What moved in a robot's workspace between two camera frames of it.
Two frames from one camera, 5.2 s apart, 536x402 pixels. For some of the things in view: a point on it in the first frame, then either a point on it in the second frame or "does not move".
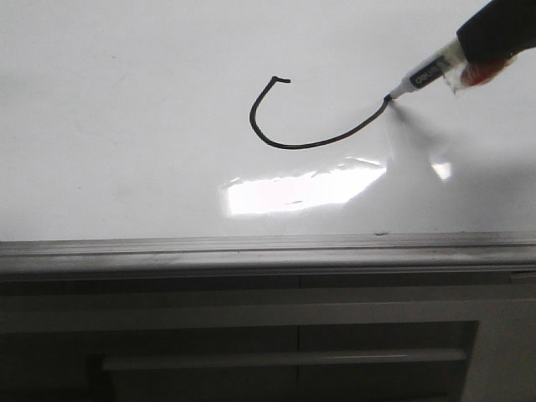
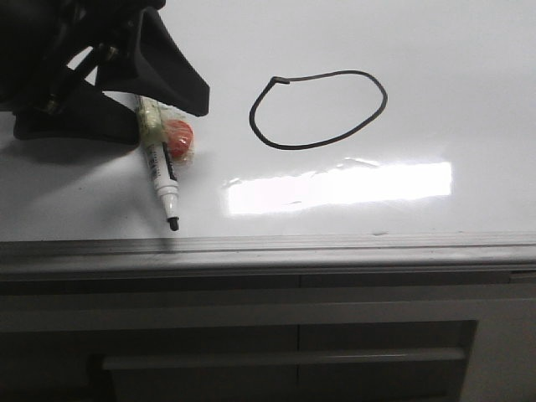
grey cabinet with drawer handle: (382, 337) does not move
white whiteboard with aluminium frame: (257, 137) does not move
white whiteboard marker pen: (449, 64) → (151, 132)
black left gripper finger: (492, 35) → (48, 48)
